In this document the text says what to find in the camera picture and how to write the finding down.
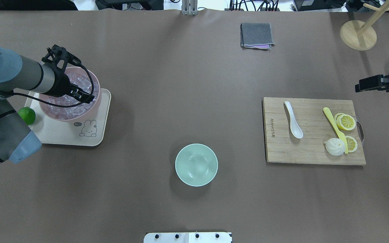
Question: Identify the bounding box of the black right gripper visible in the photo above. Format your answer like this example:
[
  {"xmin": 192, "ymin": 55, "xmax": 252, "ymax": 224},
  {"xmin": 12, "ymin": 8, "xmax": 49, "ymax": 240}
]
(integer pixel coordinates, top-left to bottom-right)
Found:
[{"xmin": 355, "ymin": 75, "xmax": 389, "ymax": 93}]

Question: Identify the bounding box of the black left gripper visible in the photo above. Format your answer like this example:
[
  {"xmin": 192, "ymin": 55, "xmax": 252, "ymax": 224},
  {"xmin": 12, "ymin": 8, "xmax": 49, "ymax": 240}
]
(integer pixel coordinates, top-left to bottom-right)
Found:
[{"xmin": 42, "ymin": 45, "xmax": 95, "ymax": 104}]

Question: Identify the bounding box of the white ceramic spoon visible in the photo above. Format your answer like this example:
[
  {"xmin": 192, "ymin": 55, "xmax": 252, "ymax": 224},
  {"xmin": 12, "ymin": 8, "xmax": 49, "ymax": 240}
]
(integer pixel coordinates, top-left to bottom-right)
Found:
[{"xmin": 284, "ymin": 101, "xmax": 304, "ymax": 139}]

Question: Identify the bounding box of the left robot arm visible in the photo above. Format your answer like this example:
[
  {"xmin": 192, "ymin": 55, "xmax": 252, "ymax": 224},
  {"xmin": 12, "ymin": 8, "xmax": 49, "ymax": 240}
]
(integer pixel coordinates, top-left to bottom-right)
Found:
[{"xmin": 0, "ymin": 45, "xmax": 94, "ymax": 165}]

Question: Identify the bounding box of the clear ice cubes pile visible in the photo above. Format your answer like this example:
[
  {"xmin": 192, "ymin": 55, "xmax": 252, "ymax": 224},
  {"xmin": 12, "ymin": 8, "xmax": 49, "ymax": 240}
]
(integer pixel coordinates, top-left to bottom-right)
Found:
[{"xmin": 39, "ymin": 68, "xmax": 99, "ymax": 120}]

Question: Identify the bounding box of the mint green bowl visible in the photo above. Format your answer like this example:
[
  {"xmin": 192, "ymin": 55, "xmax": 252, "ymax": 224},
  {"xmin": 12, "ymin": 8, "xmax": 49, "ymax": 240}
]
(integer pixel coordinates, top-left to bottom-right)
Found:
[{"xmin": 175, "ymin": 143, "xmax": 218, "ymax": 187}]

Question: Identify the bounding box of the cream rabbit tray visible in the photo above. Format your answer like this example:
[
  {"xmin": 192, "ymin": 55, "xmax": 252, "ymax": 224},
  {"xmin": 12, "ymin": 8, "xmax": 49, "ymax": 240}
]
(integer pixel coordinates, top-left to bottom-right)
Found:
[{"xmin": 25, "ymin": 89, "xmax": 111, "ymax": 146}]

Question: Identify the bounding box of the upper lemon slice stack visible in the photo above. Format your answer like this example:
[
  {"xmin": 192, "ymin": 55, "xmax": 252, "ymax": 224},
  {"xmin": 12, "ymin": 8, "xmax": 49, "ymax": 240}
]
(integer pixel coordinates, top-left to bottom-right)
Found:
[{"xmin": 334, "ymin": 113, "xmax": 357, "ymax": 131}]

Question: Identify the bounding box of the yellow plastic knife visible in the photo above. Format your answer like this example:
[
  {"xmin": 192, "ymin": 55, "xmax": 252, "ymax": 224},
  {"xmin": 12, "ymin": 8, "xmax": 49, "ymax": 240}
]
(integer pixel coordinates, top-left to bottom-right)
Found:
[{"xmin": 323, "ymin": 107, "xmax": 349, "ymax": 154}]

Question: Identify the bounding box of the wooden mug tree stand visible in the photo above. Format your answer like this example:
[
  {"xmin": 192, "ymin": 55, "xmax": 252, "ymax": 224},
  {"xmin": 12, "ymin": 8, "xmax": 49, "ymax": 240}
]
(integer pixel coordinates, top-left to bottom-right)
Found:
[{"xmin": 339, "ymin": 0, "xmax": 389, "ymax": 51}]

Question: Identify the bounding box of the green lime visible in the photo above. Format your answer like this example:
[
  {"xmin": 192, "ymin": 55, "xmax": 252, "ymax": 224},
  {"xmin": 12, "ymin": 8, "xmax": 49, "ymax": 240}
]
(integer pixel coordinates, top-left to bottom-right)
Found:
[{"xmin": 18, "ymin": 107, "xmax": 36, "ymax": 126}]

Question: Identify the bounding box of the lower lemon slice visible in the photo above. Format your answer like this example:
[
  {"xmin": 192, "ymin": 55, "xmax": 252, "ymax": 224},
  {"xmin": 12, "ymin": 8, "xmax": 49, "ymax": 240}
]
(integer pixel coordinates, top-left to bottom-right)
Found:
[{"xmin": 345, "ymin": 136, "xmax": 358, "ymax": 153}]

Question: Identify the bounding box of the white steamed bun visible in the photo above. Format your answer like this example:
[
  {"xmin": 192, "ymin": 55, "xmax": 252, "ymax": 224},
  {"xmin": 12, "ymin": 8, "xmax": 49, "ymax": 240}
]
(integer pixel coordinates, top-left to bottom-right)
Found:
[{"xmin": 324, "ymin": 138, "xmax": 346, "ymax": 156}]

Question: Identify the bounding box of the wooden cutting board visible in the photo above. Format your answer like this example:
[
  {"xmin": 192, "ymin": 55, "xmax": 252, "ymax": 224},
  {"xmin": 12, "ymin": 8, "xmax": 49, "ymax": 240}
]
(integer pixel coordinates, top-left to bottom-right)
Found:
[{"xmin": 262, "ymin": 97, "xmax": 366, "ymax": 165}]

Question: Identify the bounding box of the grey folded cloth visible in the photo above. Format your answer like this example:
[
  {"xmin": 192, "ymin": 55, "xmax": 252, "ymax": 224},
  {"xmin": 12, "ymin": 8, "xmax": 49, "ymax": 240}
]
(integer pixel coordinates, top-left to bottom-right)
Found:
[{"xmin": 240, "ymin": 23, "xmax": 276, "ymax": 50}]

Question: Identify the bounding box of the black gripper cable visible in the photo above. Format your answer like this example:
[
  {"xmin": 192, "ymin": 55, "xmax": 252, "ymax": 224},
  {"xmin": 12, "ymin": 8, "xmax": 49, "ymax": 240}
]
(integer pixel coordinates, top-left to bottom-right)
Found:
[{"xmin": 4, "ymin": 61, "xmax": 95, "ymax": 109}]

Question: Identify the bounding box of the metal cutting board handle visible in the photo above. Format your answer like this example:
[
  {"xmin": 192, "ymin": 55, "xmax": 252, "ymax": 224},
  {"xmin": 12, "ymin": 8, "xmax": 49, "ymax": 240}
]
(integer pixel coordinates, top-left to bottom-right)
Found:
[{"xmin": 356, "ymin": 120, "xmax": 364, "ymax": 143}]

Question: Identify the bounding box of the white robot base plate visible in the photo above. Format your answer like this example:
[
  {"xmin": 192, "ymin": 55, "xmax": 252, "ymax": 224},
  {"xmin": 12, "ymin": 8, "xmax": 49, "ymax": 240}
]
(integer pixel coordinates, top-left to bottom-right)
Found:
[{"xmin": 143, "ymin": 231, "xmax": 233, "ymax": 243}]

